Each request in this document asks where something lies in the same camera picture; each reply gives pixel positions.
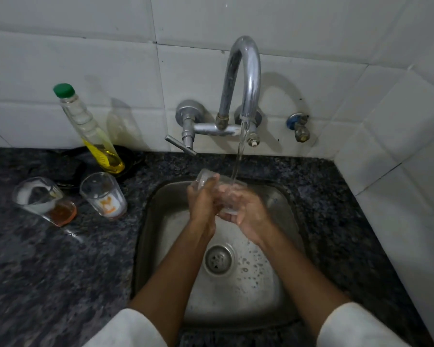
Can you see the person's left hand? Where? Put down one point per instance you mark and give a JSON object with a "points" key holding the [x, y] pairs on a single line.
{"points": [[202, 209]]}

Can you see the person's right forearm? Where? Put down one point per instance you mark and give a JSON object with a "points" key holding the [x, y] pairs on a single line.
{"points": [[303, 285]]}

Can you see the black dish under bottle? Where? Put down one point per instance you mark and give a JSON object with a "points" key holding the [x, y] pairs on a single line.
{"points": [[358, 328]]}

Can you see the person's right hand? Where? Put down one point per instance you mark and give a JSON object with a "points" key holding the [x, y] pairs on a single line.
{"points": [[251, 220]]}

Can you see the stainless steel sink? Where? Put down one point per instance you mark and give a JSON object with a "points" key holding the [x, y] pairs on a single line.
{"points": [[238, 303]]}

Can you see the chrome wall faucet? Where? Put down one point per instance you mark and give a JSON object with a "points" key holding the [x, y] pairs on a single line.
{"points": [[253, 79]]}

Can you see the green capped oil bottle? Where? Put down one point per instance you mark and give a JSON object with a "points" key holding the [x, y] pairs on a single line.
{"points": [[90, 133]]}

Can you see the metal sink drain strainer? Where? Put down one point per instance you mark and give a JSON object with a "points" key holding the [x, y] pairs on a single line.
{"points": [[218, 259]]}

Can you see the black frying pan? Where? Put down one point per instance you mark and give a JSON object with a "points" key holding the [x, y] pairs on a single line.
{"points": [[72, 166]]}

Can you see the white shirt sleeve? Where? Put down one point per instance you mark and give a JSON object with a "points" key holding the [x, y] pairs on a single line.
{"points": [[130, 332]]}

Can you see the blue wall valve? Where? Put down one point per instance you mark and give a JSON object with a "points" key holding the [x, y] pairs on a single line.
{"points": [[299, 128]]}

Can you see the person's left forearm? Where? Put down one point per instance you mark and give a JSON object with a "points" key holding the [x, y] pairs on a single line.
{"points": [[166, 292]]}

